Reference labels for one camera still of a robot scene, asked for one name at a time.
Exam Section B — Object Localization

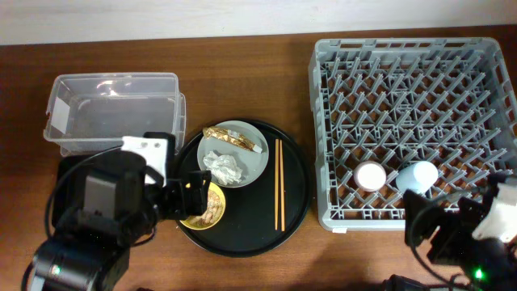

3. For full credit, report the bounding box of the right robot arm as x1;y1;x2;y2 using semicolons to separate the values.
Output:
403;173;516;290

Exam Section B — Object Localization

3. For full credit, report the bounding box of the wooden chopstick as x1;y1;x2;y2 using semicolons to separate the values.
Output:
279;140;285;232
274;139;279;230

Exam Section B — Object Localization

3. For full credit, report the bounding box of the pink plastic cup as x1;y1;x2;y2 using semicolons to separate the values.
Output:
353;161;387;192

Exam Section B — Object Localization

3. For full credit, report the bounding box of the blue plastic cup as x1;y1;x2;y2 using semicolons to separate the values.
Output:
395;161;439;194

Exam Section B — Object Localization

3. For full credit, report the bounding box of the yellow bowl with food scraps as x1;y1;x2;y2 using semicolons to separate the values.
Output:
180;183;226;230

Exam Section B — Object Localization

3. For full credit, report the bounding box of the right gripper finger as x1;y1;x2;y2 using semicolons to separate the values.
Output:
403;190;439;247
487;173;516;194

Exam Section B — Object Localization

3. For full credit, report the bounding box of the black rectangular tray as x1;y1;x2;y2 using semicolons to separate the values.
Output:
45;147;137;229

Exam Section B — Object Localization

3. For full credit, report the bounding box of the gold foil snack wrapper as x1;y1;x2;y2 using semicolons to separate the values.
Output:
203;126;263;154

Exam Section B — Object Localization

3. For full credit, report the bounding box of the right wooden chopstick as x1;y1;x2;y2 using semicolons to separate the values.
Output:
279;140;285;232

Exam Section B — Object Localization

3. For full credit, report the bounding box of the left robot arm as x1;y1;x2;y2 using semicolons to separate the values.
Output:
20;148;211;290

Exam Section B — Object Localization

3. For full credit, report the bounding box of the clear plastic storage bin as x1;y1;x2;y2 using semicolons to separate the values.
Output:
43;72;187;156

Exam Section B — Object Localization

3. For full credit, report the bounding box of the crumpled white tissue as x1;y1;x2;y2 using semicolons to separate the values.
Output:
203;151;242;186

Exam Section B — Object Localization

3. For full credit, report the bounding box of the grey plastic dishwasher rack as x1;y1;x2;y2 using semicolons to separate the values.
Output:
308;38;516;233

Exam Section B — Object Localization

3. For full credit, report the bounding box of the grey round plate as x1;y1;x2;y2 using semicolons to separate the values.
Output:
197;120;269;188

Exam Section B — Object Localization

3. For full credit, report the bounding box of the left wooden chopstick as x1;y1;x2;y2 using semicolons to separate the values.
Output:
274;139;279;230

